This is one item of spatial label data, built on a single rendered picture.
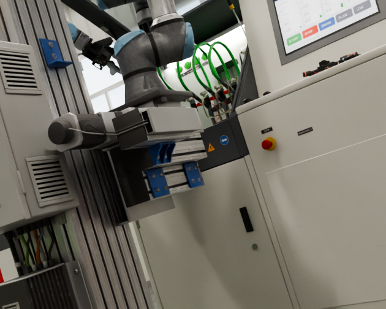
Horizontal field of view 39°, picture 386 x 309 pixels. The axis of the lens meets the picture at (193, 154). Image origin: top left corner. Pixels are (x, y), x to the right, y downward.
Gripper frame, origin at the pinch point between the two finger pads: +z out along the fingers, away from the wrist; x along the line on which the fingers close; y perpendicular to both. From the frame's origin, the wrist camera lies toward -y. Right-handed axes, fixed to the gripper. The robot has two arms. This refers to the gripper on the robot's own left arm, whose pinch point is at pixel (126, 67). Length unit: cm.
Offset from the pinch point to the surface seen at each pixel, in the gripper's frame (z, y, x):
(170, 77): 28, -40, -26
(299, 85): 49, 26, 63
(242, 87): 41, 10, 36
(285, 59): 50, -3, 50
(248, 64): 41, -6, 36
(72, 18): -41, -427, -373
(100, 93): 44, -345, -386
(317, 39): 53, -5, 65
